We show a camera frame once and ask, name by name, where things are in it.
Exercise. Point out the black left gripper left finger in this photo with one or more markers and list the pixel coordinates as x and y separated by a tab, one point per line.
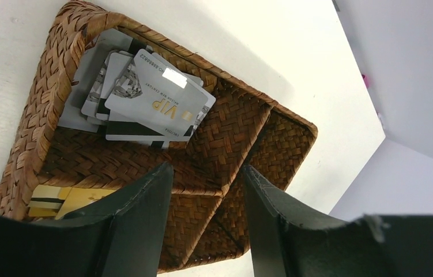
119	235

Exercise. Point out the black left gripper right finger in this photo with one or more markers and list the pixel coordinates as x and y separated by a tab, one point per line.
289	238

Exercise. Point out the gold card in basket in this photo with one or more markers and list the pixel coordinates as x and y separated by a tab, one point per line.
55	202

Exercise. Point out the silver cards in basket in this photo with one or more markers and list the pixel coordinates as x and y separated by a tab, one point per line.
101	65

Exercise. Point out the brown woven divided basket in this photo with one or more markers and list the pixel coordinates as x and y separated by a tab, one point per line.
206	220

